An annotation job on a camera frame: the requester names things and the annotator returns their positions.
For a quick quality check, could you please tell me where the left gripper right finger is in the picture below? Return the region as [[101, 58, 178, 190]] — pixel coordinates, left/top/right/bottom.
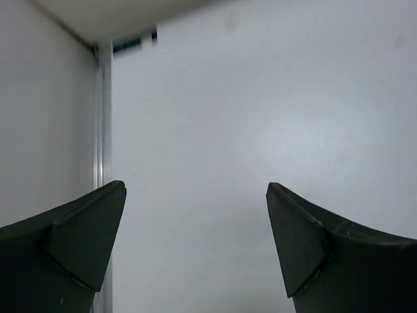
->
[[266, 183, 416, 313]]

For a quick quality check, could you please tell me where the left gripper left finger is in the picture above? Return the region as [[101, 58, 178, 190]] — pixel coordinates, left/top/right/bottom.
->
[[1, 181, 126, 313]]

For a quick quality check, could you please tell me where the left blue corner sticker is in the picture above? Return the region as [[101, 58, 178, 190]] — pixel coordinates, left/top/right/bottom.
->
[[113, 28, 158, 53]]

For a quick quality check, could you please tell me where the aluminium table frame rail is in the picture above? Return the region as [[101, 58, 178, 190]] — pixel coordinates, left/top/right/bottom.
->
[[91, 41, 113, 312]]

